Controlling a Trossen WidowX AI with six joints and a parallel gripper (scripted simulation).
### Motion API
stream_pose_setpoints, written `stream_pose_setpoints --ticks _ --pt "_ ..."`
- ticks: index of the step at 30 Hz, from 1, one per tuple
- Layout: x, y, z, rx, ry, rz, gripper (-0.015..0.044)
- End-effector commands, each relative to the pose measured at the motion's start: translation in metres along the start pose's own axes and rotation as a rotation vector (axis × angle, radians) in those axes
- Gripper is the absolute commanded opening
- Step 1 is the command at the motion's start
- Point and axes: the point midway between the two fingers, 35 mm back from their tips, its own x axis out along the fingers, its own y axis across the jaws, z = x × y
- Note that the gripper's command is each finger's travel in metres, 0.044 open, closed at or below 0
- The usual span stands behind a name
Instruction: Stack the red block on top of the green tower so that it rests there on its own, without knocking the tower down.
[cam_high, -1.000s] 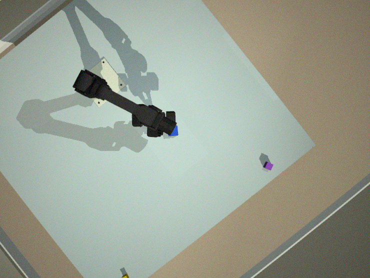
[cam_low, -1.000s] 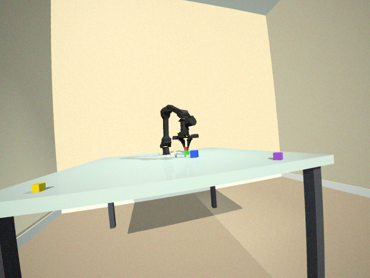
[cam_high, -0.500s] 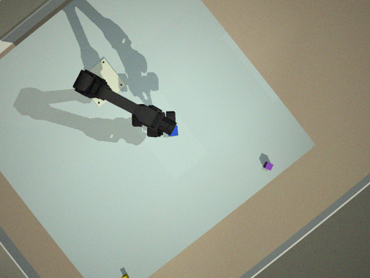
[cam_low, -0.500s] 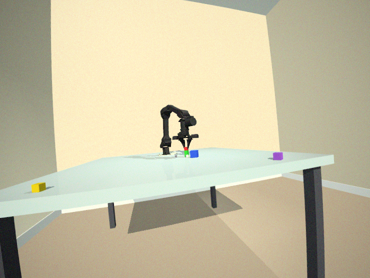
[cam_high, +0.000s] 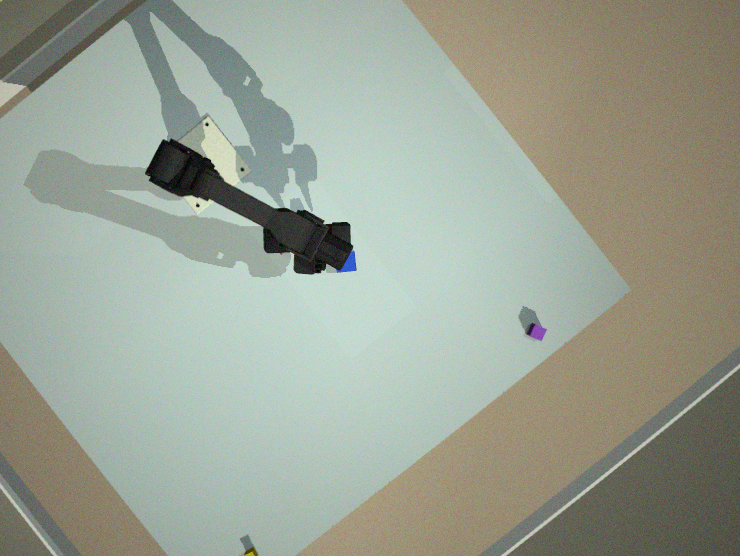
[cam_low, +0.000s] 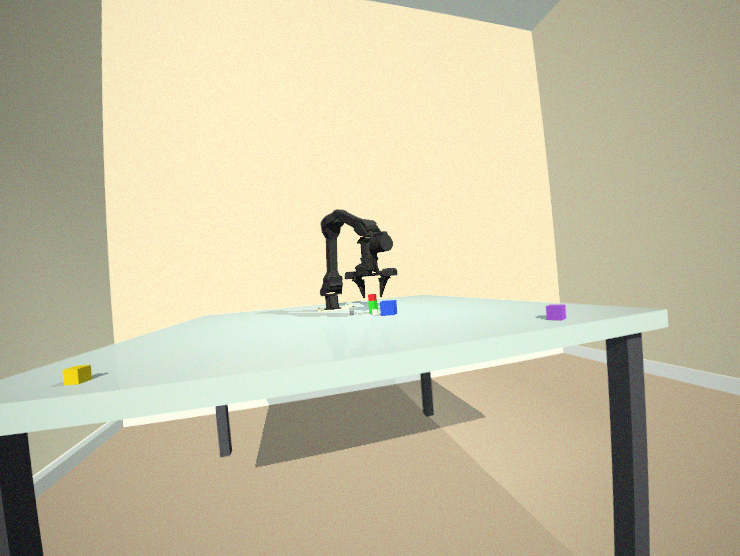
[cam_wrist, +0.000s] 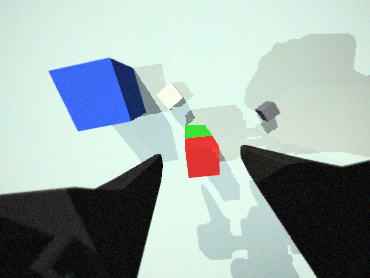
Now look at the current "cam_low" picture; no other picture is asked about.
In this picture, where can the blue cube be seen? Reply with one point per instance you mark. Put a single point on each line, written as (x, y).
(388, 307)

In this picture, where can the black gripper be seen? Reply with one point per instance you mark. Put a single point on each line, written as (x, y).
(385, 274)

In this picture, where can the yellow block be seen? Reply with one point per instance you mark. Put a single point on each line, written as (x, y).
(76, 375)

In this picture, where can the purple block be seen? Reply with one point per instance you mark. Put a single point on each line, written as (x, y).
(556, 312)

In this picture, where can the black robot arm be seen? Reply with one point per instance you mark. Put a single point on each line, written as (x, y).
(377, 241)

